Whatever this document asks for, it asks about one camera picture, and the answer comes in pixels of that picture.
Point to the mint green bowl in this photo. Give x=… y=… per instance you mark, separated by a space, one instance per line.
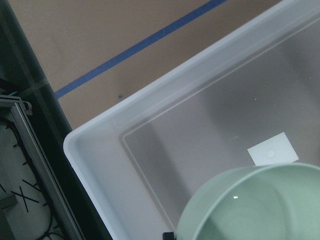
x=275 y=202

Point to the clear plastic bin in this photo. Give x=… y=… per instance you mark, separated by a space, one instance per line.
x=141 y=161

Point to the white label sticker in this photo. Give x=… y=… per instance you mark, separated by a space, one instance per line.
x=275 y=150

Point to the aluminium frame rail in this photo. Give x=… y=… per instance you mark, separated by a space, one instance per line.
x=32 y=203

